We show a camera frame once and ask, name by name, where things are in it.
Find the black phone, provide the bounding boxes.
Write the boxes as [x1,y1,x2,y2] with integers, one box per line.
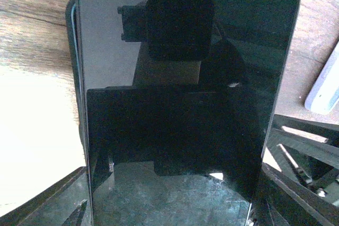
[67,0,300,225]

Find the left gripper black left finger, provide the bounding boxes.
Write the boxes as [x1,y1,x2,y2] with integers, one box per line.
[1,167,93,225]

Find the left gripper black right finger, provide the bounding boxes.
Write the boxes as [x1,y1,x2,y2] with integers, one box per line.
[251,114,338,225]

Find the lilac phone case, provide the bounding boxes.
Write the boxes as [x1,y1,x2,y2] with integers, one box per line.
[304,43,339,115]

